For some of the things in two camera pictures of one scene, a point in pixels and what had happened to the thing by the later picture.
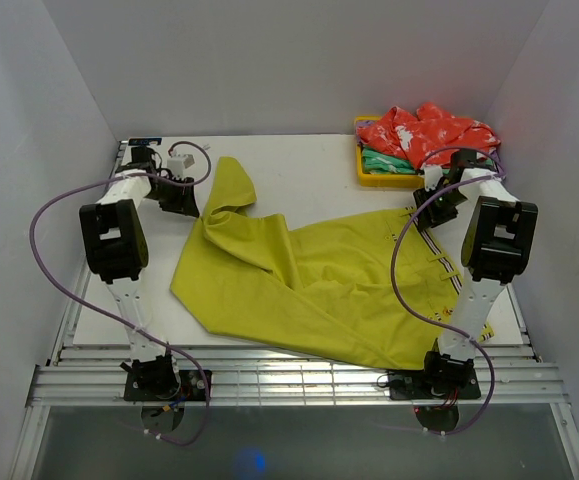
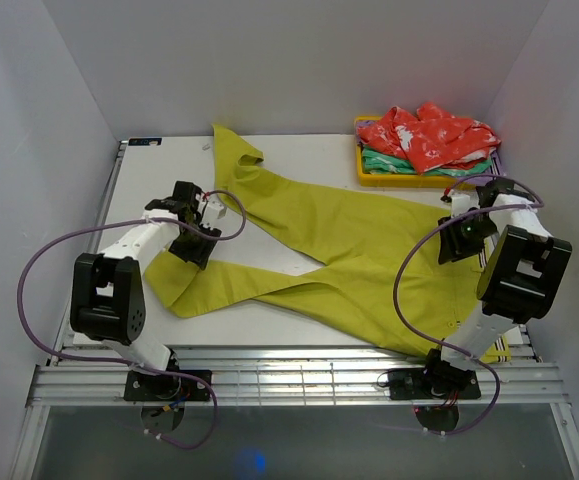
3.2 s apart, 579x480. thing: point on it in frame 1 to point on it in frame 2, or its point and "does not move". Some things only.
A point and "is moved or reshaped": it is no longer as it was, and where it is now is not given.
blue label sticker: [144, 141] does not move
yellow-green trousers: [372, 286] is moved or reshaped
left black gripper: [186, 204] to [199, 256]
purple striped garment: [495, 156] does not move
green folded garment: [377, 162] does not move
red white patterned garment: [432, 138] does not move
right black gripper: [428, 216] to [452, 247]
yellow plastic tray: [408, 181] does not move
